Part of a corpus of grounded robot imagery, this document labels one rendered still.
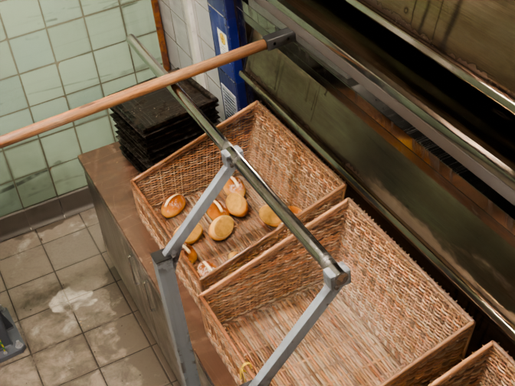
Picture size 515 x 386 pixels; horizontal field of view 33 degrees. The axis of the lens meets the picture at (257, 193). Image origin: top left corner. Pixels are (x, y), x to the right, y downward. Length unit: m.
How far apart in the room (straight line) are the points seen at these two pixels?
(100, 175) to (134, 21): 0.80
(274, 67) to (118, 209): 0.72
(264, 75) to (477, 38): 1.12
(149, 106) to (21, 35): 0.78
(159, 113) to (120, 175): 0.31
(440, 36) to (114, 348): 1.93
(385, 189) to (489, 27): 0.66
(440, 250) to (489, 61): 0.56
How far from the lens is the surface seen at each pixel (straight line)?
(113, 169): 3.08
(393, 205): 2.15
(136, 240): 2.74
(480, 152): 1.51
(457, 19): 1.71
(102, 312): 3.39
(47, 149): 3.73
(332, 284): 1.66
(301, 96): 2.48
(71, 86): 3.63
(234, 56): 2.33
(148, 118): 2.85
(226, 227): 2.64
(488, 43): 1.64
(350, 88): 2.18
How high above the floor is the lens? 2.30
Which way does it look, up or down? 37 degrees down
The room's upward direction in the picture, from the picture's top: 8 degrees counter-clockwise
